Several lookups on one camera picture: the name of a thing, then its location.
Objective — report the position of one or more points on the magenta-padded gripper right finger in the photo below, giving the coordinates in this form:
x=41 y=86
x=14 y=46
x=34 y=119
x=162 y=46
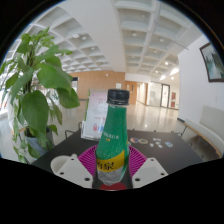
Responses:
x=150 y=170

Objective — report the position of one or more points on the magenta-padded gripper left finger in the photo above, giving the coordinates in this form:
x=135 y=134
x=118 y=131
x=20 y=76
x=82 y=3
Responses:
x=75 y=170

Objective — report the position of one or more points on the green plastic drink bottle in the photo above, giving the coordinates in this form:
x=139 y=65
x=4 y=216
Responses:
x=112 y=140

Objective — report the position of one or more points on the small round sticker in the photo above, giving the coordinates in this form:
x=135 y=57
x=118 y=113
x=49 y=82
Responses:
x=143 y=141
x=134 y=140

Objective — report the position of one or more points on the small blue card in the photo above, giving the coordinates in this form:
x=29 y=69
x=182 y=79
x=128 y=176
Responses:
x=169 y=144

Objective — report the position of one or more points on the black metal chair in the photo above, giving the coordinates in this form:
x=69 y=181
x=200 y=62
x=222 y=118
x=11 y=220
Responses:
x=71 y=131

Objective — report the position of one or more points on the clear acrylic sign stand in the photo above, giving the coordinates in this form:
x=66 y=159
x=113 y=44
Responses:
x=95 y=116

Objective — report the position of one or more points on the white cushioned bench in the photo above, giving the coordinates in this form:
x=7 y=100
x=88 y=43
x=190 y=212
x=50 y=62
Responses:
x=210 y=130

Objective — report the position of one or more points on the green leafy potted plant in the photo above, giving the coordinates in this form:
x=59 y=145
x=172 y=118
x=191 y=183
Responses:
x=36 y=106

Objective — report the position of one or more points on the framed landscape painting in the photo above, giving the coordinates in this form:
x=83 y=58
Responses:
x=215 y=63

